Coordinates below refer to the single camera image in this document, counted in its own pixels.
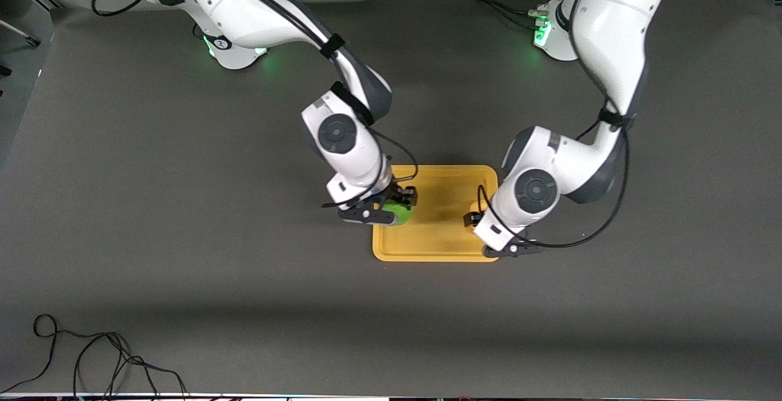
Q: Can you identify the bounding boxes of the black left base cables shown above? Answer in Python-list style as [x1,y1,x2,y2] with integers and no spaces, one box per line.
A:
[462,0,547,30]

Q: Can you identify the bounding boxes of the dark grey table mat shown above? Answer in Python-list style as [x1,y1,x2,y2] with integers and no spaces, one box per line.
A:
[0,0,782,399]

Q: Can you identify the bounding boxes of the green apple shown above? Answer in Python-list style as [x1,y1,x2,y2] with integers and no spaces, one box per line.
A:
[382,200,414,227]

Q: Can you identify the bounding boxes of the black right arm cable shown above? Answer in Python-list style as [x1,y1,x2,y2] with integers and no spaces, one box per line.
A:
[92,0,420,209]

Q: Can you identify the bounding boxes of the loose black cable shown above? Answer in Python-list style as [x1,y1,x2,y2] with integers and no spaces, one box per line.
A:
[0,314,190,401]

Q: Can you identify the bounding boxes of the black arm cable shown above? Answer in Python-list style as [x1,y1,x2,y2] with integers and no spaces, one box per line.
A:
[477,0,633,250]
[92,0,420,209]

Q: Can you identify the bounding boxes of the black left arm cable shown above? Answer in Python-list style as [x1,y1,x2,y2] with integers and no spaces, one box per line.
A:
[477,0,633,250]

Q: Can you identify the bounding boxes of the orange plastic tray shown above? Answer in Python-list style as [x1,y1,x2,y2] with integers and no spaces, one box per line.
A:
[372,164,503,263]

